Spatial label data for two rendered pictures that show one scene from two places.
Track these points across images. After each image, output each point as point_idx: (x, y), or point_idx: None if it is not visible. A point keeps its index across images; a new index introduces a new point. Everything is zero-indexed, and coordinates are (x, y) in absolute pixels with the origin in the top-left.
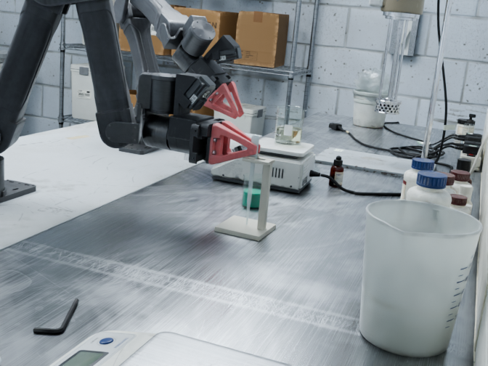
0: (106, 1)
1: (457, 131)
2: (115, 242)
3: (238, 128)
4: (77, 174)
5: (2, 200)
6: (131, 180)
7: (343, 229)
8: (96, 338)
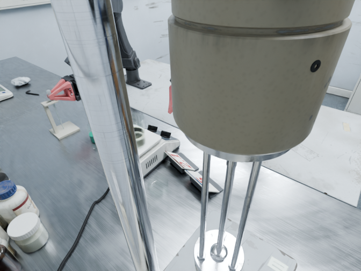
0: None
1: None
2: (75, 101)
3: (61, 87)
4: (166, 97)
5: (128, 84)
6: (154, 109)
7: (37, 165)
8: (7, 92)
